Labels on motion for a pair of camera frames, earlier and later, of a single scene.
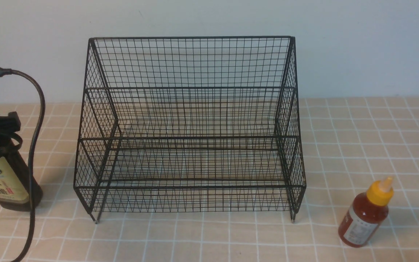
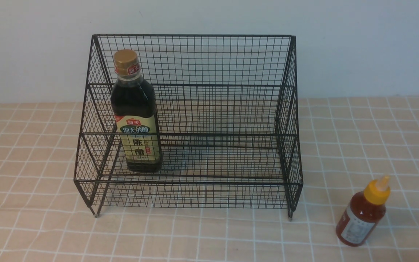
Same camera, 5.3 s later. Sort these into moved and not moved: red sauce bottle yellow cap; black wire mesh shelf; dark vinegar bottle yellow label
Moved: dark vinegar bottle yellow label
Not moved: red sauce bottle yellow cap; black wire mesh shelf
